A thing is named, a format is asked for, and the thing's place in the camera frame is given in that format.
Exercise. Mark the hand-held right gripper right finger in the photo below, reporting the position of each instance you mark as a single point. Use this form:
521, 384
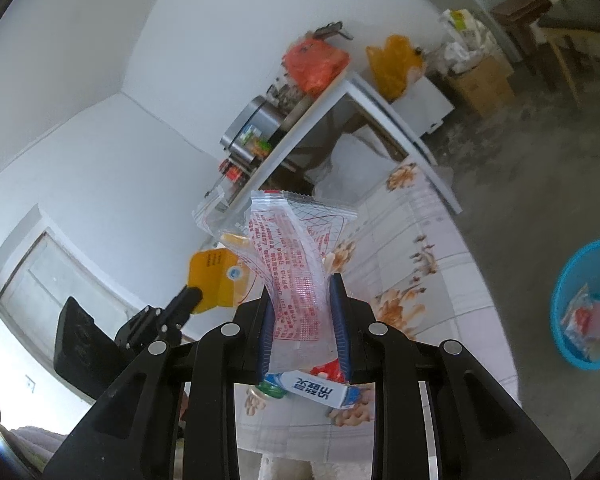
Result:
341, 330

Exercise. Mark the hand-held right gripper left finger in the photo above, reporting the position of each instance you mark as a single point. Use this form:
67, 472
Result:
266, 340

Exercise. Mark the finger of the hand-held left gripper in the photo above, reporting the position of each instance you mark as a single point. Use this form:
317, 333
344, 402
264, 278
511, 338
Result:
185, 302

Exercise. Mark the yellow cardboard box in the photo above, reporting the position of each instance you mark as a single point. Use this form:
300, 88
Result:
215, 275

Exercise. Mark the clear red-print plastic bag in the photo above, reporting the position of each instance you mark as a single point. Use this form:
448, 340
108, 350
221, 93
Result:
300, 260

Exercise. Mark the clear zip bag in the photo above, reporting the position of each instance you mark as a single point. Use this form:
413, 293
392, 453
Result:
215, 215

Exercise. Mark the blue plastic basket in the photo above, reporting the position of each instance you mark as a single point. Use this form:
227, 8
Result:
560, 310

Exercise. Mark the green packet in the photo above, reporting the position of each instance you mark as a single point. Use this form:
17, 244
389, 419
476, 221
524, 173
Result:
270, 389

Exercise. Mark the blue white toothpaste box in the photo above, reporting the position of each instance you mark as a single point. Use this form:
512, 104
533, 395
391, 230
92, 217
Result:
320, 391

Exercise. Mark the white door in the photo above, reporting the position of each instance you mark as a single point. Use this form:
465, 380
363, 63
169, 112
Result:
45, 280

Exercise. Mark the red jar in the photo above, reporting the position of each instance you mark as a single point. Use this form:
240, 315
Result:
232, 172

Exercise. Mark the steel rice cooker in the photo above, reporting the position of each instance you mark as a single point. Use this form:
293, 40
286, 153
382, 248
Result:
252, 120

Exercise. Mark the white desk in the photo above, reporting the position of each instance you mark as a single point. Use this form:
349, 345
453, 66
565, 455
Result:
310, 120

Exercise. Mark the glass jar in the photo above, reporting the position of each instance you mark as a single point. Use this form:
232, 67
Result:
285, 95

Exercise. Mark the white red snack packet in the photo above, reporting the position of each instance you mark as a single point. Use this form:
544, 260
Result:
577, 320

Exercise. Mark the yellow plastic bag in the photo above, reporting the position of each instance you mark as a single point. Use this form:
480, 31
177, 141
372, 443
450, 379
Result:
392, 67

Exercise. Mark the orange plastic bag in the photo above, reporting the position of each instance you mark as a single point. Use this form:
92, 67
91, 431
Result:
315, 62

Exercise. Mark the pile of white bags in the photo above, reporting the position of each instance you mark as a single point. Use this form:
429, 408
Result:
467, 40

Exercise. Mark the dark wooden stool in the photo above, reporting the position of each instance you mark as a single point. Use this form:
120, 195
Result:
520, 10

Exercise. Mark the wooden chair with dark seat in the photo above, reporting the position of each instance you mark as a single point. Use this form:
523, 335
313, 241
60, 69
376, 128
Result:
575, 17

